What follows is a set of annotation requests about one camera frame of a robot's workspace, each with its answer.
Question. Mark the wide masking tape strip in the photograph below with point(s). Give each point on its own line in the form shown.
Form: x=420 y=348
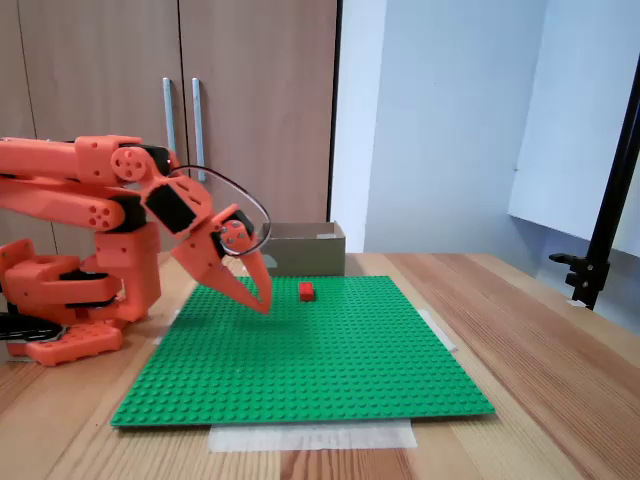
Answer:
x=310 y=437

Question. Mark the white wall panel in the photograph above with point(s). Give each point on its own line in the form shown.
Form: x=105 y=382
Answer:
x=565 y=125

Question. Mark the red lego block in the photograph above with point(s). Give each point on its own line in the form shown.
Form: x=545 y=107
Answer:
x=307 y=292

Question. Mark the cardboard box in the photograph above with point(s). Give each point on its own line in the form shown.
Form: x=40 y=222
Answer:
x=310 y=255

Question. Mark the brown wooden cabinet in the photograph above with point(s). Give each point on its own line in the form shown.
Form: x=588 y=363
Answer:
x=250 y=75

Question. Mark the black clamp stand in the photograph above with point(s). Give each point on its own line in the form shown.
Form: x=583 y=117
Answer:
x=587 y=280

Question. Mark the green lego baseplate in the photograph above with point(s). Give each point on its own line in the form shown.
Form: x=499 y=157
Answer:
x=300 y=360

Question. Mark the small white tape piece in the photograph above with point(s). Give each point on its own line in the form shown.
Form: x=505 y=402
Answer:
x=576 y=303

